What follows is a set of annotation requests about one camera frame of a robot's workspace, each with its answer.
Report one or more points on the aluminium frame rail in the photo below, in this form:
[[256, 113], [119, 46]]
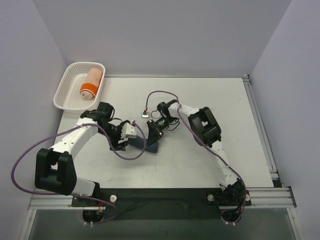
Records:
[[243, 135]]

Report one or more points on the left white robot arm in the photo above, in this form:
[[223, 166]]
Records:
[[55, 169]]

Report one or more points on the rolled orange towel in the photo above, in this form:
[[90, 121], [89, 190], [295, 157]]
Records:
[[90, 87]]

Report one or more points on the white perforated plastic basket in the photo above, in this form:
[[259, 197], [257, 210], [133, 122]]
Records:
[[67, 96]]

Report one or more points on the dark blue towel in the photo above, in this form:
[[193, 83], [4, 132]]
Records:
[[139, 143]]

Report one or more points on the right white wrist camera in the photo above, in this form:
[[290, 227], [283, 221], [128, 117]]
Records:
[[145, 114]]

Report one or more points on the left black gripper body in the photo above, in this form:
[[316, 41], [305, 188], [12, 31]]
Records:
[[121, 141]]

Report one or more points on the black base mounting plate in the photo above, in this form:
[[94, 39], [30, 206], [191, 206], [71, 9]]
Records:
[[164, 204]]

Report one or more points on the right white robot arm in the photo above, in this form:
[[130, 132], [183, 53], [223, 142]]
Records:
[[208, 134]]

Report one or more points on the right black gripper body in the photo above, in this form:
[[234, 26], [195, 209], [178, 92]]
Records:
[[154, 131]]

